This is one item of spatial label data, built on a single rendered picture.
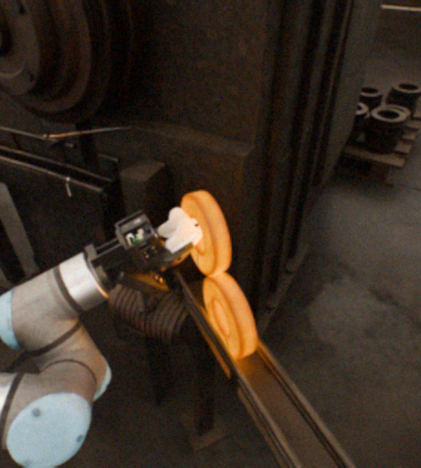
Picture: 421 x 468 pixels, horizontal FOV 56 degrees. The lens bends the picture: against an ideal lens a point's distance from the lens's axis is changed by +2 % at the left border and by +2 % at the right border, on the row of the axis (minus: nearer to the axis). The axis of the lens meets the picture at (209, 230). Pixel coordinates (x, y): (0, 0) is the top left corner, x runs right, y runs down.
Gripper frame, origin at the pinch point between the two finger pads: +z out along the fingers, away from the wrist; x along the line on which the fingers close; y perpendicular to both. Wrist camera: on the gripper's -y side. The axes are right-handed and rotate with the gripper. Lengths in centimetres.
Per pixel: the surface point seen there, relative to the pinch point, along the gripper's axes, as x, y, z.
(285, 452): -34.6, -11.8, -7.4
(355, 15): 59, -9, 82
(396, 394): -17, -99, 38
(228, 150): 19.0, -2.0, 15.0
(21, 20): 34.6, 31.9, -10.7
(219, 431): -3, -81, -20
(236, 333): -17.0, -9.1, -4.6
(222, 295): -11.4, -5.6, -3.6
